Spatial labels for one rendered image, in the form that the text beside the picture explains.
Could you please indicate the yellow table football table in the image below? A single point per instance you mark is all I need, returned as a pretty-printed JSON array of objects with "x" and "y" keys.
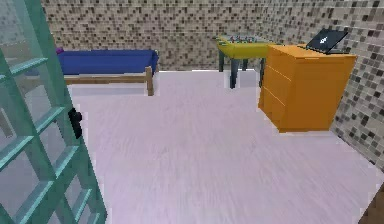
[{"x": 238, "y": 50}]

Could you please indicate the orange chest of drawers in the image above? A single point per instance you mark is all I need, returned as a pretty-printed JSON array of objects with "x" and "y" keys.
[{"x": 306, "y": 90}]

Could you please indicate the green glass-paned room door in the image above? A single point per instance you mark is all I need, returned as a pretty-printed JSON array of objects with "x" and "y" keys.
[{"x": 70, "y": 133}]

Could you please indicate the purple pillow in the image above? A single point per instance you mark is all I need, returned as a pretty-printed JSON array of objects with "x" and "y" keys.
[{"x": 59, "y": 51}]

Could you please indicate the black open laptop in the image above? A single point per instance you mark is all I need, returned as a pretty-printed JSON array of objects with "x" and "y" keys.
[{"x": 325, "y": 40}]

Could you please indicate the blue bed with wooden frame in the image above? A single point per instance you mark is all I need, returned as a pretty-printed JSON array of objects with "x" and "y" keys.
[{"x": 106, "y": 63}]

